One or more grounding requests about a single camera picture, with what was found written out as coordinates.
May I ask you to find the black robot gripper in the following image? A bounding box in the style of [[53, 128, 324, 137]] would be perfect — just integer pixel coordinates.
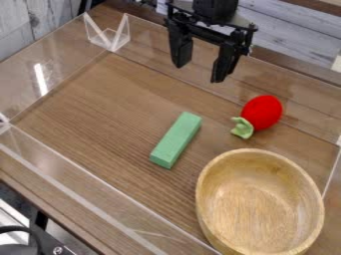
[[168, 0, 259, 83]]

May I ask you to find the red plush strawberry toy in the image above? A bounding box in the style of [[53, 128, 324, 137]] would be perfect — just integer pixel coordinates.
[[231, 95, 283, 139]]

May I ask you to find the green rectangular block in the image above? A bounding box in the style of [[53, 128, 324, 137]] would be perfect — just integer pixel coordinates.
[[150, 112, 202, 169]]

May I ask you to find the wooden bowl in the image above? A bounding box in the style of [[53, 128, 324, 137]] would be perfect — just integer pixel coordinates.
[[196, 148, 325, 255]]

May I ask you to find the clear acrylic enclosure wall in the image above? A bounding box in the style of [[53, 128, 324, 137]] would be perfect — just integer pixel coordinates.
[[0, 11, 341, 255]]

